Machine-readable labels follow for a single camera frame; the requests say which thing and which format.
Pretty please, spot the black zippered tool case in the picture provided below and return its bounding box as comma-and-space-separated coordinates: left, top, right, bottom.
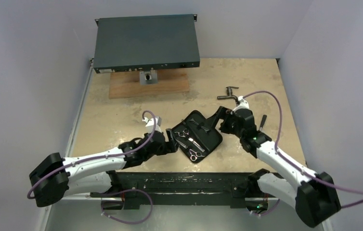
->
172, 110, 223, 164

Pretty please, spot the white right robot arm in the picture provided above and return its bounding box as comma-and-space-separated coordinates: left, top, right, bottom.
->
204, 106, 341, 228

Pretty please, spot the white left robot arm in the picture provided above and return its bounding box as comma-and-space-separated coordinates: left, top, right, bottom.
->
27, 129, 179, 207

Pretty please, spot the dark metal pipe fitting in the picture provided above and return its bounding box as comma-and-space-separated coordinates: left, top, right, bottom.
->
217, 86, 239, 102

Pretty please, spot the wooden board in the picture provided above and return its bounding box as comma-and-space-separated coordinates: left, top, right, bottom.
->
108, 69, 190, 99

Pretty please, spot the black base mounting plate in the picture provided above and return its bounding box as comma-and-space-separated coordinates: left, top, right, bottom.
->
90, 169, 274, 213

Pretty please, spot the dark green rack device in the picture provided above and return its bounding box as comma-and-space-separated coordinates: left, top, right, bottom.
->
93, 14, 200, 73

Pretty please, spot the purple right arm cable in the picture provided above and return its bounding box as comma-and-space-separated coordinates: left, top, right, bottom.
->
240, 90, 363, 210

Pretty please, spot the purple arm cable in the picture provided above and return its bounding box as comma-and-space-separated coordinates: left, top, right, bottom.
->
240, 90, 363, 210
26, 110, 157, 200

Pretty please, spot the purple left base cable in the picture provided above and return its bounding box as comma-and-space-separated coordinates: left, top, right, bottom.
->
100, 189, 154, 225

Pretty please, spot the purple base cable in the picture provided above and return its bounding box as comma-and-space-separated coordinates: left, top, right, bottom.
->
100, 189, 154, 225
250, 197, 281, 218

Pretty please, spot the grey metal bracket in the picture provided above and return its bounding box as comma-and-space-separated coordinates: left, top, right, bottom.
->
139, 70, 158, 85

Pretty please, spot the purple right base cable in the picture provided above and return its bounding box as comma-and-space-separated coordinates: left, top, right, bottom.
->
250, 197, 281, 218

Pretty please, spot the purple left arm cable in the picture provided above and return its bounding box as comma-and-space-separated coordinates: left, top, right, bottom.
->
26, 110, 157, 200

